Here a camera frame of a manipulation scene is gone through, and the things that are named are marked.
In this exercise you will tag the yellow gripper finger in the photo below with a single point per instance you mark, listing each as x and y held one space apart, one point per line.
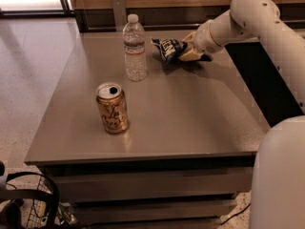
193 54
189 38

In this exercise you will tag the grey drawer cabinet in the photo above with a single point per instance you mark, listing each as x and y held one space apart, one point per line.
188 152

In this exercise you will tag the left metal wall bracket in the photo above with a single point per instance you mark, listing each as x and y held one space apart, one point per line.
119 14

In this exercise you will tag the gold LaCroix soda can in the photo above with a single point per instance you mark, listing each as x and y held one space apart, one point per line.
112 107

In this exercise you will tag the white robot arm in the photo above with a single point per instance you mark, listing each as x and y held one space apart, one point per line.
278 185

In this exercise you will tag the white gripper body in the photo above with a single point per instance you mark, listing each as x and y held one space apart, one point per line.
203 41

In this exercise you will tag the blue chip bag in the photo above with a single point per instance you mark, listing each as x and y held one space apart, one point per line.
169 49

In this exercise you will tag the clear plastic water bottle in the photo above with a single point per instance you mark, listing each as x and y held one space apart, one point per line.
134 49

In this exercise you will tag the black wire basket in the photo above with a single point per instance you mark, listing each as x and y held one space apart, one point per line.
48 212

